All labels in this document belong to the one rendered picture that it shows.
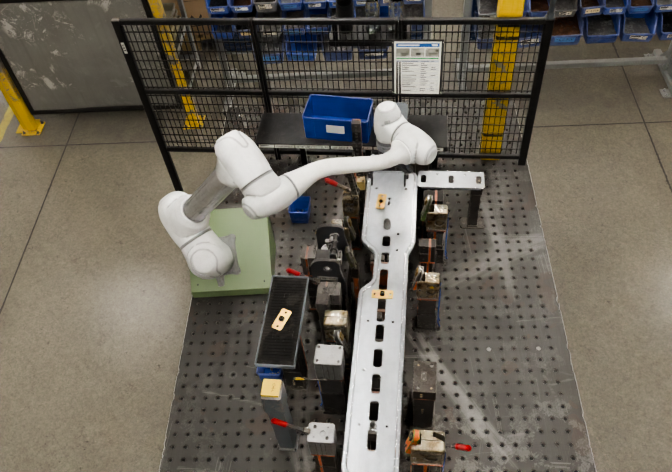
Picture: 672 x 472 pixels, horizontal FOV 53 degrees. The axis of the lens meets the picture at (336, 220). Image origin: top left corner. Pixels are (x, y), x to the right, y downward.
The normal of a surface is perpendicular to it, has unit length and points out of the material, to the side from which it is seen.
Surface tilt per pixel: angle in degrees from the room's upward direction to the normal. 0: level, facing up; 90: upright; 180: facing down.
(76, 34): 89
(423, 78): 90
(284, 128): 0
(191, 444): 0
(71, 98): 92
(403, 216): 0
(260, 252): 42
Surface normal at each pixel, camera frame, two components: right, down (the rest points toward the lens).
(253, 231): -0.04, 0.04
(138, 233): -0.07, -0.64
